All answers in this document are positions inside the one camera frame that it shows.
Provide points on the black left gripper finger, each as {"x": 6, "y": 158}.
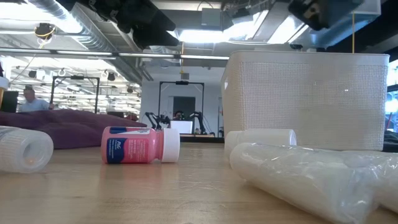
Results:
{"x": 155, "y": 39}
{"x": 157, "y": 20}

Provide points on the pink medicine bottle white cap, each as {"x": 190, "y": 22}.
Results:
{"x": 136, "y": 146}

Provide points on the white plastic bottle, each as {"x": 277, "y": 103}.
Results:
{"x": 264, "y": 137}

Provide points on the plastic-wrapped white gauze roll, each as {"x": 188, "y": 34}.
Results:
{"x": 298, "y": 177}

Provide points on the black background robot arm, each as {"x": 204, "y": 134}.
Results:
{"x": 199, "y": 119}
{"x": 155, "y": 119}

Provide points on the white perforated plastic basket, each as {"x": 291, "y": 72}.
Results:
{"x": 311, "y": 99}

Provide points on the long ceiling light bar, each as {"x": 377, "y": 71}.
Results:
{"x": 146, "y": 55}

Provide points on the person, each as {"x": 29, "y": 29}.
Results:
{"x": 32, "y": 104}
{"x": 178, "y": 115}

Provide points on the white laptop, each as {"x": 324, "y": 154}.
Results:
{"x": 182, "y": 127}

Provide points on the wooden background table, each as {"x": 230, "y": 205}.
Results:
{"x": 199, "y": 135}

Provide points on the purple folded cloth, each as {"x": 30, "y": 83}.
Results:
{"x": 68, "y": 127}

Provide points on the black monitor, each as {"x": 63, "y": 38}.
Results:
{"x": 10, "y": 101}

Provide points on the translucent plastic container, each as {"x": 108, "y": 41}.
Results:
{"x": 18, "y": 152}

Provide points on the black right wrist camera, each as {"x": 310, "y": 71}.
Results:
{"x": 312, "y": 13}

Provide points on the black metal gantry frame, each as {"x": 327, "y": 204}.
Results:
{"x": 160, "y": 99}
{"x": 51, "y": 93}

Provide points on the black aluminium table frame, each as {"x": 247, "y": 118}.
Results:
{"x": 202, "y": 139}

